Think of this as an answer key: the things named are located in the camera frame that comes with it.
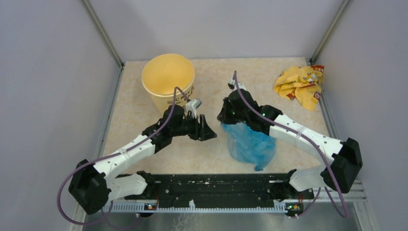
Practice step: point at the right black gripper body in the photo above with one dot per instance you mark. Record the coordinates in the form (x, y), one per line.
(230, 116)

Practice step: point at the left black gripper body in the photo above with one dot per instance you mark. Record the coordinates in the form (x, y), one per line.
(190, 127)

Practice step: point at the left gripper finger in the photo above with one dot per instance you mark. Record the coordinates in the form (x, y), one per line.
(203, 122)
(206, 134)

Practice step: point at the blue plastic trash bag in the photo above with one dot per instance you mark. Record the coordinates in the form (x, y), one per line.
(248, 146)

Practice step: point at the yellow capybara trash bin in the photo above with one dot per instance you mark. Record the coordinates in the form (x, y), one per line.
(165, 72)

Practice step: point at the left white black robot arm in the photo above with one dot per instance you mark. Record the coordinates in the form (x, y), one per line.
(97, 182)

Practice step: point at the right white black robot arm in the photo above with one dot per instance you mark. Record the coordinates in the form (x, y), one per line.
(341, 161)

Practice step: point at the yellow crumpled snack bag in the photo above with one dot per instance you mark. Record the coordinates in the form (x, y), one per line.
(302, 84)

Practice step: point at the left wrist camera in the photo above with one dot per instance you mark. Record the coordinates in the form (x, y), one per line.
(192, 106)

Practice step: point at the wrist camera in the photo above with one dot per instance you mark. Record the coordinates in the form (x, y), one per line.
(192, 106)
(236, 85)

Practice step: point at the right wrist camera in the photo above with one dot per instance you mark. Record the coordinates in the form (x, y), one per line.
(236, 85)

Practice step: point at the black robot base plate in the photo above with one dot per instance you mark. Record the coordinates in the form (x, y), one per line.
(219, 190)

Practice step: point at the white slotted cable duct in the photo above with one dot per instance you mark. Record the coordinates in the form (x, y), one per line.
(150, 206)

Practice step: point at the left aluminium frame post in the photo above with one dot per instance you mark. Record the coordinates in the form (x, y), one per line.
(102, 32)

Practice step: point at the aluminium frame post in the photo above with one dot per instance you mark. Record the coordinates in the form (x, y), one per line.
(102, 32)
(329, 31)

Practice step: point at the right aluminium frame post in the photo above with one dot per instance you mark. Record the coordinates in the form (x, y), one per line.
(329, 31)

